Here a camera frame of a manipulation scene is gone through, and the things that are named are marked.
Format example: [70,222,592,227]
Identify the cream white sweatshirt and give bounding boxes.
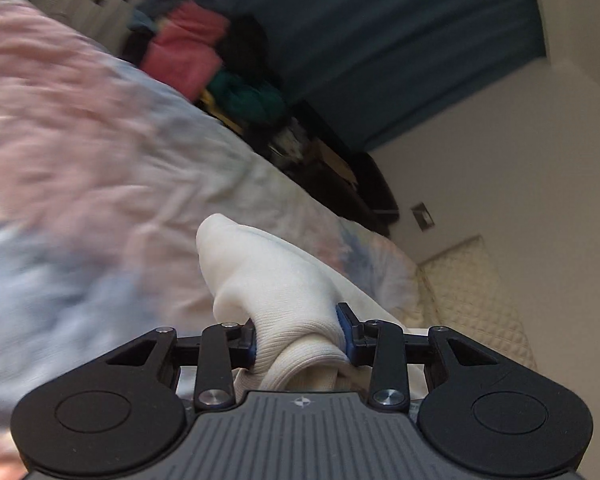
[196,214,395,398]

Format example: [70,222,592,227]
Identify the pastel tie-dye bed sheet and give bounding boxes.
[0,0,418,479]

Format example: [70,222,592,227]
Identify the black sofa bench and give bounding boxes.
[245,101,400,237]

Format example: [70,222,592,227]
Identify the green garment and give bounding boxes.
[207,70,287,125]

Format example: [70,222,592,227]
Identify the pink folded garment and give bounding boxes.
[140,2,230,102]

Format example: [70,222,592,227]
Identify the teal window curtain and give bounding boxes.
[197,0,545,150]

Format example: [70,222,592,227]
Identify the black garment pile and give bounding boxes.
[120,14,284,90]

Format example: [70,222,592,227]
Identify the metal wall socket plate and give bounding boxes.
[411,203,436,232]

